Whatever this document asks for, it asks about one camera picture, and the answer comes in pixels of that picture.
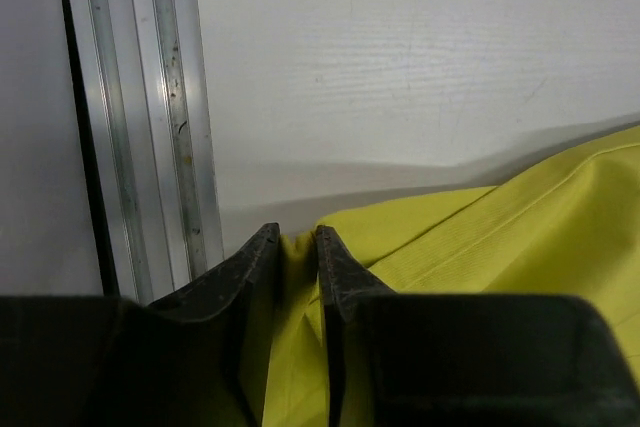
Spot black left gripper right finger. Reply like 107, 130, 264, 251
316, 226, 639, 426

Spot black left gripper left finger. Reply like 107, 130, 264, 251
1, 223, 280, 426

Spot yellow-green trousers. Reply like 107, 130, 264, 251
263, 127, 639, 426

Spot aluminium table frame rail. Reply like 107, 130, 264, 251
69, 0, 223, 304

